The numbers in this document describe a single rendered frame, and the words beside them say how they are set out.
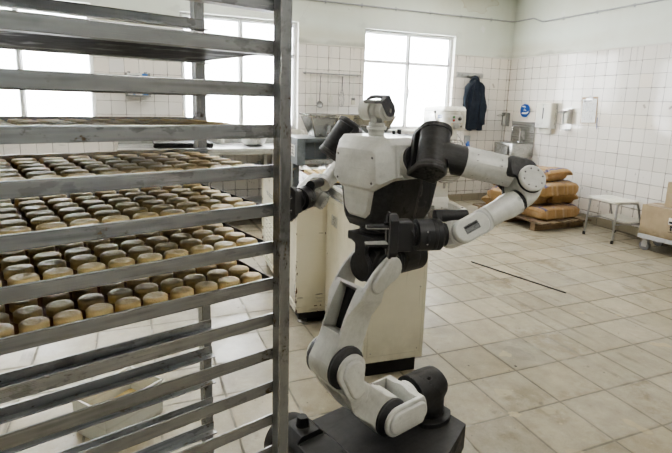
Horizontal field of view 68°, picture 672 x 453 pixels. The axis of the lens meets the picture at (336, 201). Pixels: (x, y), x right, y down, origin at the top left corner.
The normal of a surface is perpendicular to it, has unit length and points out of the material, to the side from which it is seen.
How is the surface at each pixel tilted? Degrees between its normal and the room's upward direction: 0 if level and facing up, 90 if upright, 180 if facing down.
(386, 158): 85
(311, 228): 90
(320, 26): 90
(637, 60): 90
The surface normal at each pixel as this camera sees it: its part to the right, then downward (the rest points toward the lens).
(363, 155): -0.79, 0.10
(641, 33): -0.93, 0.05
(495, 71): 0.38, 0.19
